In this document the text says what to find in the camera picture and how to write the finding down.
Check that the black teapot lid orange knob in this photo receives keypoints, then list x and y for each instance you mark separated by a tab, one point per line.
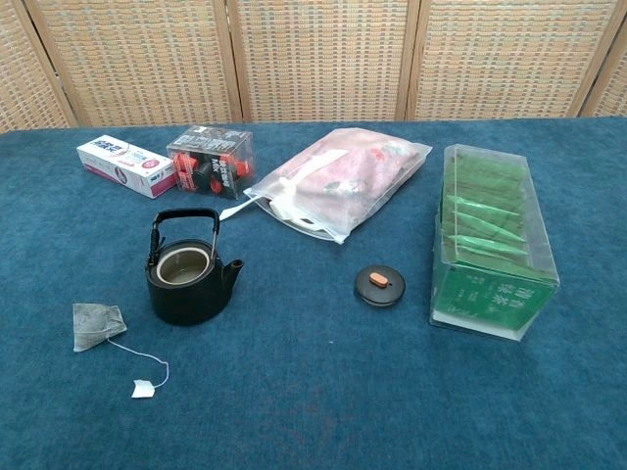
372	295

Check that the frosted plastic zip bag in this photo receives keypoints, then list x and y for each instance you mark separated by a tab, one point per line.
414	152

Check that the clear box of green tea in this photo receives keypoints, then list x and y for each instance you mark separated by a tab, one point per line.
490	298

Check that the pink floral cloth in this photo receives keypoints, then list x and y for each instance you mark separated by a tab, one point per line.
362	166

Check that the clear box red black contents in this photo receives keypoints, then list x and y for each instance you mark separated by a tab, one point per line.
210	166

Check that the blue carpet table cover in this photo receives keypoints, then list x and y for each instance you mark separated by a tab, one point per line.
313	391

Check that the wicker folding screen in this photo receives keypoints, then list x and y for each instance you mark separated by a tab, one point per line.
318	59

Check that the white pink toothpaste box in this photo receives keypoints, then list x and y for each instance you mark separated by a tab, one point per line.
122	164

